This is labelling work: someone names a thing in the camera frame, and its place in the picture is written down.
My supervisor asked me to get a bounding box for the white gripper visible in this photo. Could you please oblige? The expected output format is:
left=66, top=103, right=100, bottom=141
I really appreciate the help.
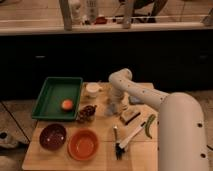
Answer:
left=110, top=92, right=128, bottom=115

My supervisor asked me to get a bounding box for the grey towel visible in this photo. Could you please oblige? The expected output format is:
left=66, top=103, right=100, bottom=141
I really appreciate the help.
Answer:
left=105, top=103, right=115, bottom=116

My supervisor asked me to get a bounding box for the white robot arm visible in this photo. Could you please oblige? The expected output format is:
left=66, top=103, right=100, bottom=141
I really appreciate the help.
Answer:
left=108, top=68, right=210, bottom=171

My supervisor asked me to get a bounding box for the orange red bowl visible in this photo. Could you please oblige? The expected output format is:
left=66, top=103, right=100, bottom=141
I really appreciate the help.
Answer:
left=67, top=129, right=99, bottom=161

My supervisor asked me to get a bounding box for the dark purple bowl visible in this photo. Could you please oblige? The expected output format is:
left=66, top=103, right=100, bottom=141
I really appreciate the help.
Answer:
left=39, top=124, right=67, bottom=151

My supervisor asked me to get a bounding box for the brown wooden block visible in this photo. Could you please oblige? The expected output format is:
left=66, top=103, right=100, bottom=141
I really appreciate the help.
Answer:
left=120, top=109, right=141, bottom=125

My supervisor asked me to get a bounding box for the white cup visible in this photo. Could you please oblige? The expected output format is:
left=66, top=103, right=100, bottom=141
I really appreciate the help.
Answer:
left=86, top=83, right=102, bottom=98

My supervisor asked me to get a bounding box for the brown pine cone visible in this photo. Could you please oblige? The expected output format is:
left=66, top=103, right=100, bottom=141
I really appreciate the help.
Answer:
left=76, top=105, right=97, bottom=123

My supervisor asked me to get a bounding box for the green pea pod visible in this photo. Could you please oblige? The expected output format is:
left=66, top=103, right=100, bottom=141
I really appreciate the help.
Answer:
left=145, top=114, right=156, bottom=139

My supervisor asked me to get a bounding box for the orange ball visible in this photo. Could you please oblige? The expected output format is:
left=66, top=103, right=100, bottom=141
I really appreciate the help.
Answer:
left=61, top=99, right=73, bottom=111

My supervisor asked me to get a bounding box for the green plastic tray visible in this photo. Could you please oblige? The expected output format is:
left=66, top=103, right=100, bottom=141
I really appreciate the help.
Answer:
left=32, top=77, right=83, bottom=121

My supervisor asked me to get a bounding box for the white handled brush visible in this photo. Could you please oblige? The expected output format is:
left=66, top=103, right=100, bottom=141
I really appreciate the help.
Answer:
left=118, top=122, right=146, bottom=152

